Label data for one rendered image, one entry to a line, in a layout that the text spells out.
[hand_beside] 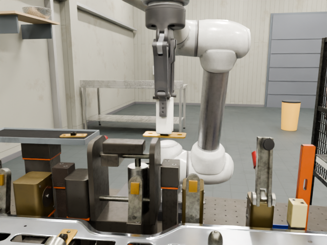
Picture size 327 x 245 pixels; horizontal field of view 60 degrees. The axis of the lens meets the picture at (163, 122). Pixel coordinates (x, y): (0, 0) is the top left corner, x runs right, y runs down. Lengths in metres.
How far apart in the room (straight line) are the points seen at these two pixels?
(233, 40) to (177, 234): 0.66
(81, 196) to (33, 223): 0.13
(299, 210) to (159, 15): 0.55
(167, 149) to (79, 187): 0.58
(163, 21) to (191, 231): 0.48
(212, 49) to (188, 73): 9.25
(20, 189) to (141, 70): 9.87
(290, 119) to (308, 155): 5.93
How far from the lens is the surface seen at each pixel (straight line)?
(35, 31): 5.00
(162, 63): 0.50
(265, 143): 0.72
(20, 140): 1.01
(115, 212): 0.89
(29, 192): 0.86
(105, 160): 0.78
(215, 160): 1.28
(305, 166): 0.78
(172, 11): 0.53
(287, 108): 6.66
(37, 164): 1.05
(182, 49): 1.04
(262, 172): 0.76
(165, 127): 0.55
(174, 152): 1.31
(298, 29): 10.55
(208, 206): 1.50
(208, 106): 1.16
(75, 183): 0.84
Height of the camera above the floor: 1.39
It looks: 11 degrees down
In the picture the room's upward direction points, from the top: straight up
